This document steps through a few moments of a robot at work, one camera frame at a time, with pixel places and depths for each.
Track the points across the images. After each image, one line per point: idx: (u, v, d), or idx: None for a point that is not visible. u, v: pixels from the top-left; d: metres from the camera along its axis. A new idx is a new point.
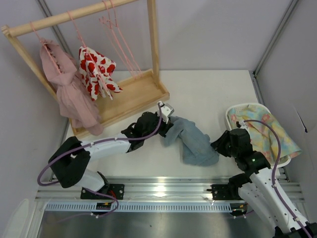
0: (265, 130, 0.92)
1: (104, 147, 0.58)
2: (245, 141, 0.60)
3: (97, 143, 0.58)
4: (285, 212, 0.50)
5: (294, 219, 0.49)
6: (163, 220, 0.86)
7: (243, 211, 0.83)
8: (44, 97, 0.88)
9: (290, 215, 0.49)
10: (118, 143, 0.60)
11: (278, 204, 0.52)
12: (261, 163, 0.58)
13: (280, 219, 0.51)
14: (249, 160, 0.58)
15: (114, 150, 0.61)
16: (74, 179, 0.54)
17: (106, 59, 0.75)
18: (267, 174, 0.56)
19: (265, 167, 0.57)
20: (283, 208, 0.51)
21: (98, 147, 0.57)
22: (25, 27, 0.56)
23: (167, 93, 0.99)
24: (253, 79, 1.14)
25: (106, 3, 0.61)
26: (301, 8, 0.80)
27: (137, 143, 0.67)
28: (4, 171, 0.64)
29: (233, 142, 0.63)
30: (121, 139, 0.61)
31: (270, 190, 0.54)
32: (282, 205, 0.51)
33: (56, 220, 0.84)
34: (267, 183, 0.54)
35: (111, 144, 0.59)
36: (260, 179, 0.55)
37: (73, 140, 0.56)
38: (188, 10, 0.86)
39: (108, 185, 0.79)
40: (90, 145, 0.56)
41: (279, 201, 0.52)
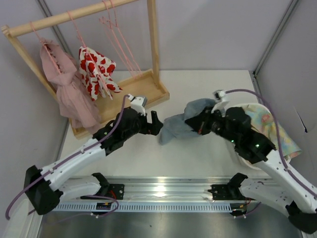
0: (265, 130, 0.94)
1: (69, 168, 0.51)
2: (248, 126, 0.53)
3: (60, 165, 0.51)
4: (305, 194, 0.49)
5: (315, 199, 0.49)
6: (163, 220, 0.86)
7: (243, 211, 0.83)
8: (44, 97, 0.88)
9: (311, 196, 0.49)
10: (86, 153, 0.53)
11: (296, 188, 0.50)
12: (266, 146, 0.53)
13: (300, 202, 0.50)
14: (253, 147, 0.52)
15: (86, 162, 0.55)
16: (52, 204, 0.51)
17: (106, 59, 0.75)
18: (276, 158, 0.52)
19: (271, 149, 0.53)
20: (303, 191, 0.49)
21: (62, 170, 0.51)
22: (25, 26, 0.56)
23: (167, 93, 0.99)
24: (253, 79, 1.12)
25: (106, 3, 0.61)
26: (300, 9, 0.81)
27: (116, 143, 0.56)
28: (4, 171, 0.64)
29: (231, 127, 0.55)
30: (89, 148, 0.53)
31: (284, 174, 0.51)
32: (300, 187, 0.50)
33: (56, 220, 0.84)
34: (280, 169, 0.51)
35: (79, 158, 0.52)
36: (271, 166, 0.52)
37: (33, 170, 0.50)
38: (189, 9, 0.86)
39: (108, 185, 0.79)
40: (50, 171, 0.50)
41: (297, 184, 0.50)
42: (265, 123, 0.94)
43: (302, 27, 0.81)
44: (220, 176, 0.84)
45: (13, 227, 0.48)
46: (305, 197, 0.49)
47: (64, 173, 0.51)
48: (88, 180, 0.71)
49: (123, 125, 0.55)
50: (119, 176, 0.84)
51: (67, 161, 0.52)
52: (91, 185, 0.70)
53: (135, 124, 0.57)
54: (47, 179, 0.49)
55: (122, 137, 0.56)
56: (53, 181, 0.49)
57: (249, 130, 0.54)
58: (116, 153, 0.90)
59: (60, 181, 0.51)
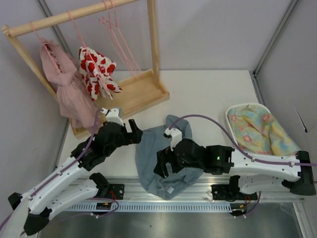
0: (265, 130, 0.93)
1: (47, 193, 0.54)
2: (196, 148, 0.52)
3: (38, 191, 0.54)
4: (282, 168, 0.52)
5: (291, 166, 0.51)
6: (163, 220, 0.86)
7: (243, 211, 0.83)
8: (44, 97, 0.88)
9: (287, 166, 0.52)
10: (64, 175, 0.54)
11: (271, 169, 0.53)
12: (224, 153, 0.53)
13: (283, 176, 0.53)
14: (217, 161, 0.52)
15: (68, 183, 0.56)
16: (40, 225, 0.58)
17: (106, 59, 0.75)
18: (239, 156, 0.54)
19: (232, 151, 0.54)
20: (277, 167, 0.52)
21: (40, 195, 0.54)
22: (25, 26, 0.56)
23: (167, 93, 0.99)
24: (253, 79, 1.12)
25: (106, 3, 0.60)
26: (300, 9, 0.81)
27: (96, 157, 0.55)
28: (4, 171, 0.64)
29: (188, 159, 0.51)
30: (66, 170, 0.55)
31: (253, 165, 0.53)
32: (272, 165, 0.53)
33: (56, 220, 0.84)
34: (248, 163, 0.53)
35: (57, 182, 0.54)
36: (240, 166, 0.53)
37: (13, 199, 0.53)
38: (189, 9, 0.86)
39: (108, 184, 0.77)
40: (29, 198, 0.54)
41: (269, 164, 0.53)
42: (265, 123, 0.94)
43: (302, 27, 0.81)
44: (220, 176, 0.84)
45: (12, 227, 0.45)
46: (283, 171, 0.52)
47: (43, 199, 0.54)
48: (84, 186, 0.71)
49: (104, 141, 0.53)
50: (119, 176, 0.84)
51: (46, 185, 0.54)
52: (86, 191, 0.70)
53: (117, 138, 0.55)
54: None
55: (103, 151, 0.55)
56: (32, 208, 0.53)
57: (201, 151, 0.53)
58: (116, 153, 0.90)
59: (42, 205, 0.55)
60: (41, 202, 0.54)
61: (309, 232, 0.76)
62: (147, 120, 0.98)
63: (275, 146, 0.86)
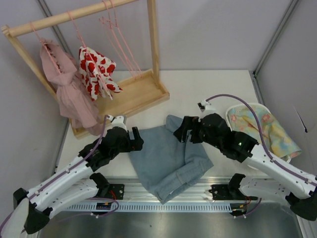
0: (265, 130, 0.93)
1: (54, 189, 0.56)
2: (223, 126, 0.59)
3: (45, 187, 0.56)
4: (296, 181, 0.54)
5: (306, 182, 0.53)
6: (163, 219, 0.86)
7: (243, 211, 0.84)
8: (44, 97, 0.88)
9: (302, 181, 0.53)
10: (72, 173, 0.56)
11: (287, 177, 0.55)
12: (247, 143, 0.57)
13: (295, 190, 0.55)
14: (237, 146, 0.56)
15: (74, 182, 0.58)
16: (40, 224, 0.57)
17: (106, 59, 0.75)
18: (261, 151, 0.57)
19: (254, 144, 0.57)
20: (293, 178, 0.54)
21: (47, 191, 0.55)
22: (25, 26, 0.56)
23: (167, 93, 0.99)
24: (253, 79, 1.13)
25: (106, 3, 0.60)
26: (300, 9, 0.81)
27: (102, 158, 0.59)
28: (4, 170, 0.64)
29: (210, 131, 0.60)
30: (75, 168, 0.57)
31: (271, 166, 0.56)
32: (290, 175, 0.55)
33: (56, 220, 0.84)
34: (266, 161, 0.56)
35: (65, 178, 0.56)
36: (257, 160, 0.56)
37: (18, 194, 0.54)
38: (189, 9, 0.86)
39: (108, 185, 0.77)
40: (36, 194, 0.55)
41: (287, 173, 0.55)
42: (265, 123, 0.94)
43: (302, 27, 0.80)
44: (220, 176, 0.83)
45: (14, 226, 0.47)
46: (296, 183, 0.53)
47: (49, 195, 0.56)
48: (83, 186, 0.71)
49: (111, 144, 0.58)
50: (118, 176, 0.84)
51: (54, 182, 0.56)
52: (86, 191, 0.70)
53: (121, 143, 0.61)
54: (33, 202, 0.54)
55: (109, 154, 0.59)
56: (39, 203, 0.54)
57: (226, 132, 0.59)
58: None
59: (46, 202, 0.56)
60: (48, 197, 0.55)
61: (308, 232, 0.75)
62: (147, 120, 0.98)
63: (275, 146, 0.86)
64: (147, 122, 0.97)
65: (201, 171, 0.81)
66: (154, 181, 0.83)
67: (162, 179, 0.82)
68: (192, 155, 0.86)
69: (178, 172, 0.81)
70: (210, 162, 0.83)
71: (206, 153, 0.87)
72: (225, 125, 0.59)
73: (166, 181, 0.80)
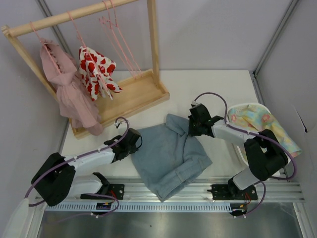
0: (265, 130, 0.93)
1: (87, 160, 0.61)
2: (201, 110, 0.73)
3: (81, 156, 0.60)
4: (240, 135, 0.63)
5: (247, 134, 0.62)
6: (163, 220, 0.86)
7: (243, 211, 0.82)
8: (44, 97, 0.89)
9: (244, 134, 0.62)
10: (102, 153, 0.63)
11: (235, 133, 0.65)
12: (215, 120, 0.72)
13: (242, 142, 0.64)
14: (207, 122, 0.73)
15: (97, 161, 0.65)
16: (60, 196, 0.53)
17: (106, 59, 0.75)
18: (220, 122, 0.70)
19: (220, 119, 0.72)
20: (237, 133, 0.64)
21: (83, 160, 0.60)
22: (25, 26, 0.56)
23: (167, 93, 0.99)
24: (253, 79, 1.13)
25: (106, 3, 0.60)
26: (300, 9, 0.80)
27: (122, 152, 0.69)
28: (4, 171, 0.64)
29: (193, 115, 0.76)
30: (104, 150, 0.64)
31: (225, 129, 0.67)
32: (237, 131, 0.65)
33: (55, 220, 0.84)
34: (222, 126, 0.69)
35: (95, 155, 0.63)
36: (217, 127, 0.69)
37: (55, 156, 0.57)
38: (189, 9, 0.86)
39: (108, 184, 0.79)
40: (74, 159, 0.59)
41: (235, 130, 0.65)
42: (265, 123, 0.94)
43: (302, 27, 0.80)
44: (220, 176, 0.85)
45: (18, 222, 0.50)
46: (238, 136, 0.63)
47: (83, 164, 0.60)
48: (92, 178, 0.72)
49: (128, 139, 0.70)
50: (119, 176, 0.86)
51: (87, 155, 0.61)
52: (93, 182, 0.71)
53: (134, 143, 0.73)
54: (71, 164, 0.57)
55: (126, 149, 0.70)
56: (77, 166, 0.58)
57: (204, 113, 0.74)
58: None
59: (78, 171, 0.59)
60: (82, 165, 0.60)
61: (308, 232, 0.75)
62: (147, 120, 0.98)
63: None
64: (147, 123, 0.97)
65: (200, 168, 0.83)
66: (154, 178, 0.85)
67: (162, 177, 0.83)
68: (191, 152, 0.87)
69: (177, 170, 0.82)
70: (208, 160, 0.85)
71: (204, 150, 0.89)
72: (205, 110, 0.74)
73: (166, 179, 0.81)
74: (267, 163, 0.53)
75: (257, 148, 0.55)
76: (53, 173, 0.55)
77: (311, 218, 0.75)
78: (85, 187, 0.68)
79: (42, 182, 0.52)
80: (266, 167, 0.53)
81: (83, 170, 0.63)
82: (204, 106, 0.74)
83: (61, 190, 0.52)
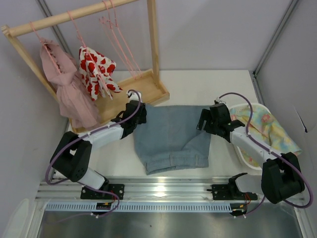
0: (265, 130, 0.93)
1: (100, 136, 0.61)
2: (223, 111, 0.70)
3: (93, 132, 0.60)
4: (260, 150, 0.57)
5: (269, 152, 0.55)
6: (163, 220, 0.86)
7: (243, 211, 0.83)
8: (44, 97, 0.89)
9: (265, 151, 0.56)
10: (112, 129, 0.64)
11: (255, 147, 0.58)
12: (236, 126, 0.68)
13: (259, 158, 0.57)
14: (227, 126, 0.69)
15: (108, 137, 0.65)
16: (81, 170, 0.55)
17: (106, 59, 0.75)
18: (241, 130, 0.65)
19: (240, 126, 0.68)
20: (258, 148, 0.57)
21: (95, 136, 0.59)
22: (25, 26, 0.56)
23: (167, 93, 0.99)
24: (253, 79, 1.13)
25: (106, 3, 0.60)
26: (300, 9, 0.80)
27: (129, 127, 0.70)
28: (4, 171, 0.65)
29: (212, 114, 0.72)
30: (114, 126, 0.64)
31: (245, 139, 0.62)
32: (257, 146, 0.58)
33: (56, 220, 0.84)
34: (242, 135, 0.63)
35: (106, 131, 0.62)
36: (236, 134, 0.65)
37: (69, 135, 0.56)
38: (189, 9, 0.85)
39: (108, 182, 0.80)
40: (88, 135, 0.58)
41: (255, 144, 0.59)
42: (265, 123, 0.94)
43: (302, 27, 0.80)
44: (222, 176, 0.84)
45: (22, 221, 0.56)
46: (259, 152, 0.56)
47: (96, 140, 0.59)
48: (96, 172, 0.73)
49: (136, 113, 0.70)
50: (120, 176, 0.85)
51: (98, 131, 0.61)
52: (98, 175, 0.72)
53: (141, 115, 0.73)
54: (85, 140, 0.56)
55: (132, 124, 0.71)
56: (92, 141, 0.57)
57: (224, 115, 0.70)
58: (117, 153, 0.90)
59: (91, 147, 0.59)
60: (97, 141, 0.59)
61: (308, 232, 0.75)
62: None
63: (275, 146, 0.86)
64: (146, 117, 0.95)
65: (194, 164, 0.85)
66: (149, 151, 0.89)
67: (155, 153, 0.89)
68: (192, 145, 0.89)
69: (172, 153, 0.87)
70: (205, 162, 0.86)
71: (207, 150, 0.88)
72: (227, 111, 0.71)
73: (158, 157, 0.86)
74: (279, 186, 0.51)
75: (276, 171, 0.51)
76: (69, 150, 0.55)
77: (311, 219, 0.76)
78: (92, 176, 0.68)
79: (61, 161, 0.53)
80: (277, 189, 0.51)
81: (95, 148, 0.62)
82: (226, 107, 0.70)
83: (81, 165, 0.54)
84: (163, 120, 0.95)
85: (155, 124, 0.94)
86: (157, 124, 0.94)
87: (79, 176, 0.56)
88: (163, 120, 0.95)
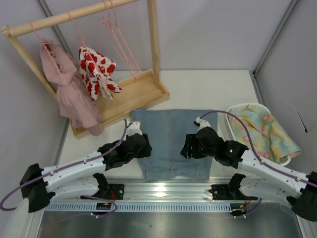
0: (265, 130, 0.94)
1: (67, 174, 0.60)
2: (213, 137, 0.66)
3: (60, 170, 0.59)
4: (287, 180, 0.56)
5: (296, 181, 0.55)
6: (163, 220, 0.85)
7: (243, 211, 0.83)
8: (44, 97, 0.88)
9: (292, 180, 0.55)
10: (88, 165, 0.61)
11: (276, 176, 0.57)
12: (239, 149, 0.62)
13: (287, 188, 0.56)
14: (228, 153, 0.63)
15: (82, 173, 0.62)
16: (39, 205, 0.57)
17: (106, 59, 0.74)
18: (249, 155, 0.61)
19: (244, 149, 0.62)
20: (283, 178, 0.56)
21: (61, 174, 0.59)
22: (25, 27, 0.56)
23: (167, 93, 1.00)
24: (253, 79, 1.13)
25: (106, 3, 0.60)
26: (300, 9, 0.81)
27: (117, 161, 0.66)
28: (5, 170, 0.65)
29: (203, 144, 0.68)
30: (92, 161, 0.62)
31: (259, 167, 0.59)
32: (281, 175, 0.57)
33: (55, 220, 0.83)
34: (255, 164, 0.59)
35: (80, 167, 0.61)
36: (247, 163, 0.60)
37: (34, 168, 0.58)
38: (189, 9, 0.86)
39: (107, 187, 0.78)
40: (50, 173, 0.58)
41: (276, 172, 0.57)
42: (265, 123, 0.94)
43: (302, 27, 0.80)
44: (219, 176, 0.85)
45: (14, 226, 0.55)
46: (286, 182, 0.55)
47: (60, 179, 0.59)
48: (87, 182, 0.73)
49: (130, 148, 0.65)
50: (119, 176, 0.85)
51: (67, 168, 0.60)
52: (89, 187, 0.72)
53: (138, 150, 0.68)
54: (45, 180, 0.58)
55: (124, 158, 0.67)
56: (50, 183, 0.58)
57: (217, 141, 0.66)
58: None
59: (58, 183, 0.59)
60: (61, 180, 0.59)
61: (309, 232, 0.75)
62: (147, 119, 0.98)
63: (275, 146, 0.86)
64: (147, 116, 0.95)
65: (194, 174, 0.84)
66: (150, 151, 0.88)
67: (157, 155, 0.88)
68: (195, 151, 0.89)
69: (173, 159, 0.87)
70: (207, 172, 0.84)
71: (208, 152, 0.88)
72: (217, 136, 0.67)
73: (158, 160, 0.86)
74: None
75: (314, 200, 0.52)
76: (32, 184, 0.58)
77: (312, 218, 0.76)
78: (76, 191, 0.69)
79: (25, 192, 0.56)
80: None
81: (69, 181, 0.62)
82: (214, 132, 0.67)
83: (37, 202, 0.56)
84: (163, 120, 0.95)
85: (155, 124, 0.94)
86: (157, 123, 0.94)
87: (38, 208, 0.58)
88: (163, 119, 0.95)
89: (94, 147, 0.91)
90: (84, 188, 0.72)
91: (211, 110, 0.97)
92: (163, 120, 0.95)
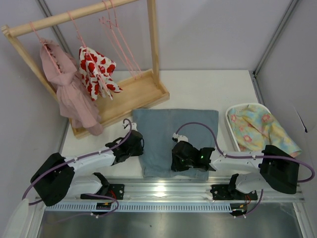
0: (265, 130, 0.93)
1: (87, 161, 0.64)
2: (187, 149, 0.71)
3: (81, 158, 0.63)
4: (247, 161, 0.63)
5: (254, 159, 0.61)
6: (163, 220, 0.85)
7: (243, 211, 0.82)
8: (44, 97, 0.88)
9: (250, 159, 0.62)
10: (103, 155, 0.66)
11: (240, 162, 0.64)
12: (209, 153, 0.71)
13: (251, 168, 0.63)
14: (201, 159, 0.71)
15: (96, 164, 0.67)
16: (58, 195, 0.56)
17: (106, 59, 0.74)
18: (216, 154, 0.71)
19: (212, 150, 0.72)
20: (244, 161, 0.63)
21: (82, 162, 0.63)
22: (25, 27, 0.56)
23: (167, 93, 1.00)
24: (253, 79, 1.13)
25: (106, 3, 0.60)
26: (300, 9, 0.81)
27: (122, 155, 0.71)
28: (5, 170, 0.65)
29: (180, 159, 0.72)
30: (105, 152, 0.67)
31: (226, 160, 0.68)
32: (242, 159, 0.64)
33: (55, 220, 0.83)
34: (221, 159, 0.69)
35: (96, 157, 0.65)
36: (216, 161, 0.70)
37: (56, 156, 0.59)
38: (189, 9, 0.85)
39: (108, 184, 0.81)
40: (74, 160, 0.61)
41: (238, 159, 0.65)
42: (265, 123, 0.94)
43: (302, 28, 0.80)
44: (219, 177, 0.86)
45: (13, 227, 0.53)
46: (247, 164, 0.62)
47: (82, 166, 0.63)
48: (91, 178, 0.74)
49: (130, 142, 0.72)
50: (119, 176, 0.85)
51: (86, 157, 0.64)
52: (93, 182, 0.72)
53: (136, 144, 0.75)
54: (71, 165, 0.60)
55: (127, 151, 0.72)
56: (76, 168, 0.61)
57: (190, 150, 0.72)
58: None
59: (79, 170, 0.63)
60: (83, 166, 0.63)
61: (308, 232, 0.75)
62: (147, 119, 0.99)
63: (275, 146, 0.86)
64: (146, 116, 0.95)
65: (194, 174, 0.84)
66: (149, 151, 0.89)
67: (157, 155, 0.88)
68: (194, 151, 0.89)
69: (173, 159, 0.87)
70: (206, 172, 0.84)
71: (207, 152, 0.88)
72: (189, 147, 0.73)
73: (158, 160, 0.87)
74: (286, 178, 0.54)
75: (273, 170, 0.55)
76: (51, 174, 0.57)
77: (311, 218, 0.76)
78: (84, 188, 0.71)
79: (44, 182, 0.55)
80: (288, 183, 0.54)
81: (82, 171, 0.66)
82: (186, 144, 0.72)
83: (59, 190, 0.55)
84: (163, 120, 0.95)
85: (155, 124, 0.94)
86: (157, 123, 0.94)
87: (56, 200, 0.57)
88: (163, 119, 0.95)
89: (94, 147, 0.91)
90: (90, 183, 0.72)
91: (211, 109, 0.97)
92: (163, 120, 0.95)
